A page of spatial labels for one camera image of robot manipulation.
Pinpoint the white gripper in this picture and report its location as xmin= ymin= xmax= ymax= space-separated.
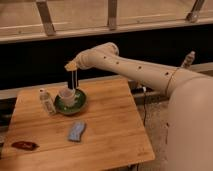
xmin=65 ymin=42 xmax=119 ymax=72

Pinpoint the black white striped eraser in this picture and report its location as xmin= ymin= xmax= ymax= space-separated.
xmin=68 ymin=70 xmax=78 ymax=89

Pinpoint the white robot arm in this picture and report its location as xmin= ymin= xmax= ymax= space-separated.
xmin=65 ymin=42 xmax=213 ymax=171

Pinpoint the white ceramic cup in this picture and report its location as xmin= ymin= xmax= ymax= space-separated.
xmin=58 ymin=87 xmax=75 ymax=107

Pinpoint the green saucer plate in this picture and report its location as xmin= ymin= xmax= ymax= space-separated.
xmin=54 ymin=89 xmax=87 ymax=116

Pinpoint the small clear plastic bottle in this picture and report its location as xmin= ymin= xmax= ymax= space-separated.
xmin=39 ymin=88 xmax=56 ymax=115

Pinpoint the blue sponge cloth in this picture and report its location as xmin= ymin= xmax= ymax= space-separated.
xmin=68 ymin=121 xmax=86 ymax=142

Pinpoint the red snack wrapper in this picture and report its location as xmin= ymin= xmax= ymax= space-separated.
xmin=12 ymin=141 xmax=38 ymax=151

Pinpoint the small bottle in background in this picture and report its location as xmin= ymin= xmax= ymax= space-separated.
xmin=181 ymin=51 xmax=195 ymax=69

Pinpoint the left metal bracket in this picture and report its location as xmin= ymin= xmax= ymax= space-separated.
xmin=36 ymin=0 xmax=56 ymax=36

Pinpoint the metal bracket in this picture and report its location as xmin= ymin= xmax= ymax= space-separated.
xmin=107 ymin=0 xmax=117 ymax=30
xmin=36 ymin=0 xmax=56 ymax=36
xmin=186 ymin=0 xmax=205 ymax=23

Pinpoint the middle metal bracket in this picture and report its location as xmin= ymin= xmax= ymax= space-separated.
xmin=107 ymin=0 xmax=117 ymax=30

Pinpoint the right metal bracket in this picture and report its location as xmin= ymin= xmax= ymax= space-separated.
xmin=186 ymin=0 xmax=205 ymax=23

